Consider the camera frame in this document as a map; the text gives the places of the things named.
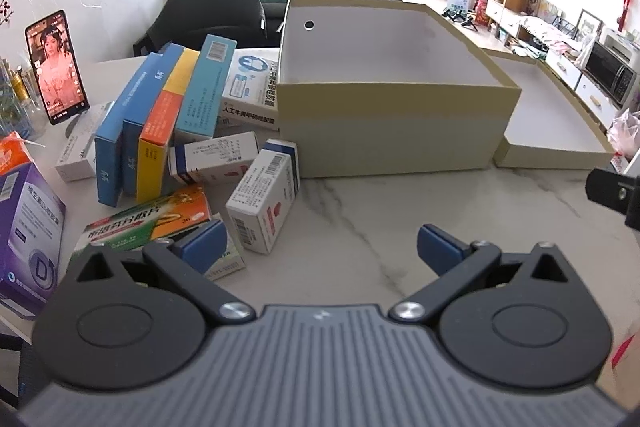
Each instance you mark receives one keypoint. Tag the black tripod stand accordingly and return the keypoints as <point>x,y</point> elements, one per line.
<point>451,14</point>
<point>467,23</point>

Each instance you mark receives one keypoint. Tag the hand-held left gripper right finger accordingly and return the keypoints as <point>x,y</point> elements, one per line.
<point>437,248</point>

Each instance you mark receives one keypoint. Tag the pink plastic bag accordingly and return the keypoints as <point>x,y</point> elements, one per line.
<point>625,132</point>

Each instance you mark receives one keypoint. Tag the white low cabinet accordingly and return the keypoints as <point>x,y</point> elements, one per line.
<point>565,67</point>

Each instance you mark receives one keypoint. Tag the grey phone stand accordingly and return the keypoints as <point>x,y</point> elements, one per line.
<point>75,127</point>

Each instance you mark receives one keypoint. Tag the tan cardboard box lid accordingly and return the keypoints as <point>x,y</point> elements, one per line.
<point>545,107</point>

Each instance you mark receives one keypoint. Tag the green orange medicine box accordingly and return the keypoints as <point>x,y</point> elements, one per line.
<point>130,227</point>

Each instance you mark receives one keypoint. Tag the white printer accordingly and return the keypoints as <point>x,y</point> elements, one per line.
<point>622,44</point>

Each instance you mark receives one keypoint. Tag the black microwave oven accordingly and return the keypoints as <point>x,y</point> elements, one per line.
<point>607,72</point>

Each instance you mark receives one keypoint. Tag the purple medicine box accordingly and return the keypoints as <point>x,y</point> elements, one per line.
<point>30,232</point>

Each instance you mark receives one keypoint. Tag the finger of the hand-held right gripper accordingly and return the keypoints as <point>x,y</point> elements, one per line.
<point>607,192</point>

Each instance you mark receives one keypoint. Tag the black smartphone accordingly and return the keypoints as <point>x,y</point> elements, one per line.
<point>55,67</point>

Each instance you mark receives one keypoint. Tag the tan cardboard box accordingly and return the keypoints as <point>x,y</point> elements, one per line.
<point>390,142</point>

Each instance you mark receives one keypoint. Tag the clear water bottle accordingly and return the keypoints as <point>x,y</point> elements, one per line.
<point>20,122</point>

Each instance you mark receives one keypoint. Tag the white marble desktop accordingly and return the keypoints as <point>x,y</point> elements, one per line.
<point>375,207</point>

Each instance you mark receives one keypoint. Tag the white blue-print medicine box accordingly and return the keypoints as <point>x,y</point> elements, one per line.
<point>247,87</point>

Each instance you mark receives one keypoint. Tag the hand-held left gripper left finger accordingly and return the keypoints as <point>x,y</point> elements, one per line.
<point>202,243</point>

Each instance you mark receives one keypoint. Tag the light blue medicine box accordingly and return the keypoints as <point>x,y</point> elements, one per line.
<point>205,97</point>

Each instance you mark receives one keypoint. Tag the white strawberry-print medicine box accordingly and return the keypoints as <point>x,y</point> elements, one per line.
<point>215,154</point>
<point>265,202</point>

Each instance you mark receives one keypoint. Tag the standing picture frame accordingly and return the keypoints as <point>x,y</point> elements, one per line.
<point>590,24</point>

